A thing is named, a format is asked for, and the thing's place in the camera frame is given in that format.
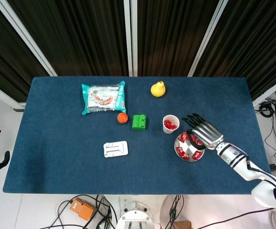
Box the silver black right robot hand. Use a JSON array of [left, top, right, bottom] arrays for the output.
[[181, 114, 225, 151]]

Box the round metal plate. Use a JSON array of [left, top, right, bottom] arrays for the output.
[[174, 131, 205, 162]]

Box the white paper cup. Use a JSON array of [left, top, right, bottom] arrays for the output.
[[163, 115, 181, 135]]

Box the yellow pear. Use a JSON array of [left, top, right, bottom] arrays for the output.
[[150, 80, 166, 98]]

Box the blue felt table cloth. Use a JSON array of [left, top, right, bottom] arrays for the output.
[[2, 76, 271, 196]]

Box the green toy block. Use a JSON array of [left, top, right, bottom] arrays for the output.
[[131, 114, 147, 131]]

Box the grey round floor disc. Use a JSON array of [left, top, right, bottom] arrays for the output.
[[160, 195, 188, 229]]

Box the orange ball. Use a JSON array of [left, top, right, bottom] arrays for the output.
[[117, 112, 129, 125]]

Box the white folding phone stand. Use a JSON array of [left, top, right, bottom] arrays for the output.
[[102, 140, 130, 158]]

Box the brown cardboard box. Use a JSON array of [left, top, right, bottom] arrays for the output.
[[173, 220, 192, 229]]

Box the orange control box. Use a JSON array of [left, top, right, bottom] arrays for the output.
[[70, 198, 95, 221]]

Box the white robot torso base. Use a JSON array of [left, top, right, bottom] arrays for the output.
[[115, 200, 155, 229]]

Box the teal noodle packet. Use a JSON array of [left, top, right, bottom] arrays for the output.
[[81, 80, 127, 116]]

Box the black coiled cable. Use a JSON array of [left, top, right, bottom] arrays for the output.
[[258, 101, 276, 118]]

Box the white frame post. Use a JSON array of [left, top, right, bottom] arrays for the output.
[[0, 0, 58, 77], [130, 0, 139, 77], [123, 0, 133, 77], [0, 78, 26, 112], [187, 0, 229, 77], [252, 73, 276, 108]]

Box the black cable bundle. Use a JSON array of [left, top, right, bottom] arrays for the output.
[[167, 195, 185, 229]]

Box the black floor cable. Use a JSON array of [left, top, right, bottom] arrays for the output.
[[47, 194, 118, 229]]

